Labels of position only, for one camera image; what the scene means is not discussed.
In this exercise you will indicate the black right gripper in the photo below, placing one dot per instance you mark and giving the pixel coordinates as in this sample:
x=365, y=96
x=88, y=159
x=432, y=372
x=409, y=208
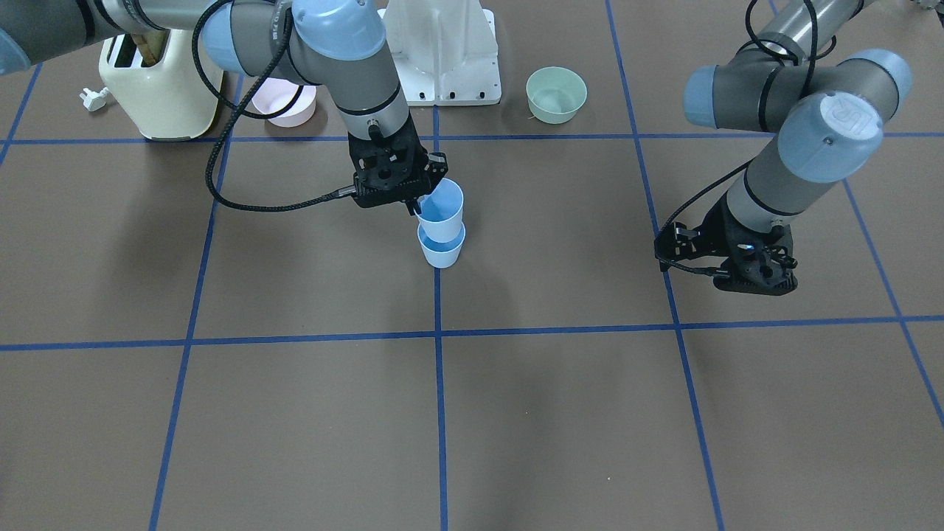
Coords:
x=435, y=164

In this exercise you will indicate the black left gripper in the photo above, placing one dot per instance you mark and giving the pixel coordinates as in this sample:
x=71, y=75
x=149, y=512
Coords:
x=714, y=226

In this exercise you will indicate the light blue cup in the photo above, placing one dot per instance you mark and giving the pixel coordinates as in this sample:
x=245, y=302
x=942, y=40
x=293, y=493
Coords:
x=441, y=254
x=441, y=212

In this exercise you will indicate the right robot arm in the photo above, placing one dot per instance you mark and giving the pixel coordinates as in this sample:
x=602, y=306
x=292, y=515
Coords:
x=341, y=45

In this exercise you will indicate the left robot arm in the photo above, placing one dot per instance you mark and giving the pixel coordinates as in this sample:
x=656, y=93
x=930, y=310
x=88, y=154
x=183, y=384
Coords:
x=825, y=121

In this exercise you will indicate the pink bowl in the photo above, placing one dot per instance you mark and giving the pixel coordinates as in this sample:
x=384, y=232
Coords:
x=274, y=95

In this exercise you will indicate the green bowl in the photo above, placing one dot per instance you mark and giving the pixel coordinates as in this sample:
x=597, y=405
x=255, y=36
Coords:
x=555, y=94

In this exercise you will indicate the cream toaster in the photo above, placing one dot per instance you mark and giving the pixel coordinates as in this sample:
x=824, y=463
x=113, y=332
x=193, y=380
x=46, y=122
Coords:
x=168, y=101

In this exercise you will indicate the bread slice in toaster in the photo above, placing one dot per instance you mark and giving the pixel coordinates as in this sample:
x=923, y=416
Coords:
x=150, y=46

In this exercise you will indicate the white toaster plug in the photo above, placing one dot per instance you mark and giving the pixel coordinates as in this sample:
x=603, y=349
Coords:
x=94, y=101

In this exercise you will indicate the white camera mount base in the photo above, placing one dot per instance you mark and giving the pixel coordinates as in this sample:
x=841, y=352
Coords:
x=446, y=52

